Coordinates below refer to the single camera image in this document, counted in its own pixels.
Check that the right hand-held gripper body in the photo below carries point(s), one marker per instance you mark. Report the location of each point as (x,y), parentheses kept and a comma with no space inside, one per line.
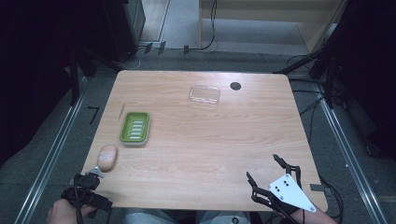
(291,193)

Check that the green soap dish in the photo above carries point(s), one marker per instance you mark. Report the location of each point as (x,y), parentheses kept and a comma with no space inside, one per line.
(144,119)

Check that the black round table grommet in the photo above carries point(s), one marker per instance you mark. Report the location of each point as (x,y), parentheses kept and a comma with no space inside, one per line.
(235,86)

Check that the grey tape piece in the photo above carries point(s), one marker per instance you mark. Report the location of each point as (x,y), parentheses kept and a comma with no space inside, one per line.
(317,187)

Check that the clear plastic container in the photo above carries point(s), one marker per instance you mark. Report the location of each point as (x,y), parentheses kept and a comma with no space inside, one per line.
(205,94)

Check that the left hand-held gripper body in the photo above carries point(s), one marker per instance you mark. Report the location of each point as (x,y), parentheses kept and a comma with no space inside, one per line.
(87,186)

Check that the black cabinet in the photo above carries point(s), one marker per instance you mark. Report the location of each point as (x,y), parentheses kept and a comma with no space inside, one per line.
(124,28)

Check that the metal floor rail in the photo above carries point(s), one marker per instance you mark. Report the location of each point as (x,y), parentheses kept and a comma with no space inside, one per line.
(351,161)
(49,155)

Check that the black metal stand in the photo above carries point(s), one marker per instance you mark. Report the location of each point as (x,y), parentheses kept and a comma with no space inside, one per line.
(74,77)

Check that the black tripod stand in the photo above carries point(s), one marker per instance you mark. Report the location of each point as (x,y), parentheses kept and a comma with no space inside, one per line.
(323,59)

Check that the person's right hand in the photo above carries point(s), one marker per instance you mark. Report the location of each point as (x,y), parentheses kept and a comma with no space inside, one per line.
(306,217)

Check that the person's left hand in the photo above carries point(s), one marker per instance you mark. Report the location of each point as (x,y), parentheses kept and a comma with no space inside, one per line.
(60,213)

